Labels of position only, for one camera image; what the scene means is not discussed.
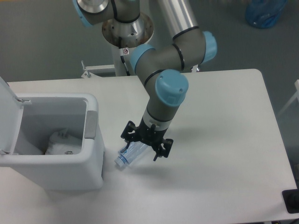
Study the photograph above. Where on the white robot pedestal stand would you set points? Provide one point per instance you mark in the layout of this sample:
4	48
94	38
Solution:
121	58

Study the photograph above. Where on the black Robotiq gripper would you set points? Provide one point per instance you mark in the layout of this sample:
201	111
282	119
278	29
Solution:
148	135

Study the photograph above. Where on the white trash can lid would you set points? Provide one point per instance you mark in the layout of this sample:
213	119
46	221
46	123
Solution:
11	112

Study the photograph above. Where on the blue plastic bag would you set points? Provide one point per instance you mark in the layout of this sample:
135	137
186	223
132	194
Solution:
264	13

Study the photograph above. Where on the clear plastic water bottle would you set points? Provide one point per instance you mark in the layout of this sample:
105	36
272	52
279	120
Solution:
128	154

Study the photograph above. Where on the white trash can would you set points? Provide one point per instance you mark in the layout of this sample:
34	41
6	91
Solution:
51	112

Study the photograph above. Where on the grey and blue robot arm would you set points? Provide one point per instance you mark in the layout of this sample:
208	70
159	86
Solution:
160	71

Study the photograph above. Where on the white frame at right edge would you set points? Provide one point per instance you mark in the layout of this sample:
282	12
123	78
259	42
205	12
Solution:
293	98

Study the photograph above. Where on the white plastic bag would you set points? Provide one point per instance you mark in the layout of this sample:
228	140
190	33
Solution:
61	143

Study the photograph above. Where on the black device at table edge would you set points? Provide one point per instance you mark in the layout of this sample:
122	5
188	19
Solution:
291	199

